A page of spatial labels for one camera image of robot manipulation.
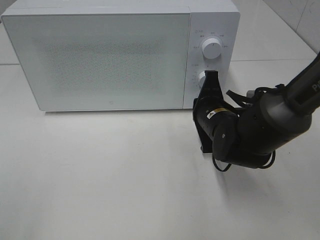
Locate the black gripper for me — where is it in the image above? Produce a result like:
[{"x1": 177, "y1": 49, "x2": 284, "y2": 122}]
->
[{"x1": 192, "y1": 70, "x2": 238, "y2": 154}]

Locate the white timer knob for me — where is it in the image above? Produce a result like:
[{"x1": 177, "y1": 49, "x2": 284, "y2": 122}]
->
[{"x1": 197, "y1": 71, "x2": 206, "y2": 88}]

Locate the white microwave door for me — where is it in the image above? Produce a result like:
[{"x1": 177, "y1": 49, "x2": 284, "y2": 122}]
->
[{"x1": 3, "y1": 13, "x2": 190, "y2": 112}]

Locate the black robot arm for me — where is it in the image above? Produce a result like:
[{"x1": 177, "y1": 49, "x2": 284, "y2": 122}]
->
[{"x1": 192, "y1": 57, "x2": 320, "y2": 169}]

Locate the upper white power knob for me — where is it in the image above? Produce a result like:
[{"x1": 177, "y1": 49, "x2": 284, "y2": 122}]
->
[{"x1": 201, "y1": 37, "x2": 222, "y2": 60}]

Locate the white microwave oven body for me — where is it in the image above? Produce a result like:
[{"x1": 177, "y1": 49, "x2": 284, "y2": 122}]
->
[{"x1": 1, "y1": 0, "x2": 241, "y2": 110}]

